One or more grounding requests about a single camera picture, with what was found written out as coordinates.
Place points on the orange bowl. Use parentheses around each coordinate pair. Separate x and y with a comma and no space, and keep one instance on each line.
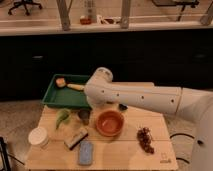
(109,123)

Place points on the green plastic tray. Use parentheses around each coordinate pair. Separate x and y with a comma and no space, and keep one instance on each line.
(65,97)

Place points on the red object on floor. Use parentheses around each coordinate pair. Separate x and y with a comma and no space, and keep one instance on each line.
(85,21)

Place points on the green pepper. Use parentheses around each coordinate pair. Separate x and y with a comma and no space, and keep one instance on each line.
(63,114)

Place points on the white black brush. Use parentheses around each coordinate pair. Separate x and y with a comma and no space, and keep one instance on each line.
(122,107)

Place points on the bunch of dark grapes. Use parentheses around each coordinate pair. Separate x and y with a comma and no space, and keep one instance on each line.
(144,138)

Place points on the wooden block eraser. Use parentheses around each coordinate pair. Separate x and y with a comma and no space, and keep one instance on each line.
(78,136)

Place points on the black office chair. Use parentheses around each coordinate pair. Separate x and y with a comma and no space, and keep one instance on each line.
(24,3)

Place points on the white round container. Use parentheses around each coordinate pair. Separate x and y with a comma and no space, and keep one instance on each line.
(38,137)

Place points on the blue sponge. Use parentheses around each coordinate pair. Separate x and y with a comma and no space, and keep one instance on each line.
(85,156)

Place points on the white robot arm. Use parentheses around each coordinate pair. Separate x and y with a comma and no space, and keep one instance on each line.
(189,104)

